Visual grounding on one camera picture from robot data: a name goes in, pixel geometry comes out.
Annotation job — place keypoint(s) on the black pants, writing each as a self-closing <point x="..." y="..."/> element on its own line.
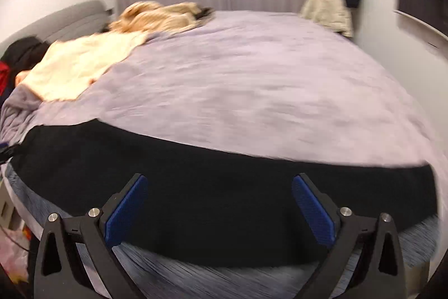
<point x="224" y="197"/>

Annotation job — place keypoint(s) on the black clothes pile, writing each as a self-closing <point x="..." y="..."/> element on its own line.
<point x="21" y="50"/>

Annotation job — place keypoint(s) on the lavender plush blanket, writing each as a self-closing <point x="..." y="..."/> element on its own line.
<point x="245" y="81"/>

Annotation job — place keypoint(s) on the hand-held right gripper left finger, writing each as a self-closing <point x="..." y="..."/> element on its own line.
<point x="126" y="211"/>

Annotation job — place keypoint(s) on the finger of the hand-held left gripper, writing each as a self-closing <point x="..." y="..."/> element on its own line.
<point x="8" y="152"/>

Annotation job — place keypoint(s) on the peach shirt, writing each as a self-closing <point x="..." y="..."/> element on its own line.
<point x="80" y="66"/>

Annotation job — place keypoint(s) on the red cloth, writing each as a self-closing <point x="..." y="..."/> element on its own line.
<point x="3" y="80"/>

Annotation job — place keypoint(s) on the translucent plastic bag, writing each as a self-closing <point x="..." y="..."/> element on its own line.
<point x="14" y="253"/>

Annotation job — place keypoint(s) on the beige striped sweater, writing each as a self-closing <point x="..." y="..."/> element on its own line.
<point x="154" y="17"/>

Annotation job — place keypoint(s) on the grey padded headboard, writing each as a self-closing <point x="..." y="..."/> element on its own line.
<point x="78" y="18"/>

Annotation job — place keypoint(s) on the cream puffer jacket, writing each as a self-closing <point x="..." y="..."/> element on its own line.
<point x="327" y="6"/>

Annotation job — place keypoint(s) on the dark grey garment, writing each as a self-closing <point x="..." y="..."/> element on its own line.
<point x="205" y="12"/>

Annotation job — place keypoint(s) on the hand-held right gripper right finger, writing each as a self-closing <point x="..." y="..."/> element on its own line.
<point x="313" y="211"/>

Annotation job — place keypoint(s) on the blue speckled leaf-print pillow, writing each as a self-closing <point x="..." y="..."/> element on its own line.
<point x="245" y="279"/>

